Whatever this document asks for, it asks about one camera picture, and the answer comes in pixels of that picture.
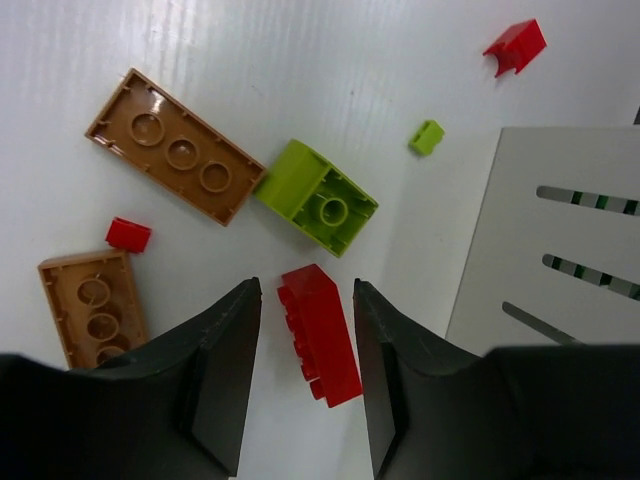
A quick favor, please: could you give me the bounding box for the white two-compartment container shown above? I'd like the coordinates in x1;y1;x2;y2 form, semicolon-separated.
447;126;639;354

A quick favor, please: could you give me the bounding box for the tiny lime lego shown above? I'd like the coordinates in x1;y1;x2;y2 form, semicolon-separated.
408;119;445;156

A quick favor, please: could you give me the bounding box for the tiny red lego centre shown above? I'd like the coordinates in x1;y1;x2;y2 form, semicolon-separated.
105;217;152;254

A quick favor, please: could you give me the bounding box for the small red lego tile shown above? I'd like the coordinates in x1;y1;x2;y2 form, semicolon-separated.
483;19;547;78

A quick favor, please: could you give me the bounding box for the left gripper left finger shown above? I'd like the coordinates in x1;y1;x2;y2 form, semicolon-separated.
1;278;261;479

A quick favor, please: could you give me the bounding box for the red long lego brick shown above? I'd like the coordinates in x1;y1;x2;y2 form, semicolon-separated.
277;264;362;408

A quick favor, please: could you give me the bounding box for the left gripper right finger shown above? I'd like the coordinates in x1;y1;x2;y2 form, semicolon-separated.
353;280;639;479

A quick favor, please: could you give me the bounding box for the brown flat lego plate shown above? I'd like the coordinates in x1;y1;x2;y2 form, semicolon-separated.
85;68;266;226

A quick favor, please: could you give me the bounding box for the lime lego brick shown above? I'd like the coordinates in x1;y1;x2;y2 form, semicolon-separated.
255;139;378;258

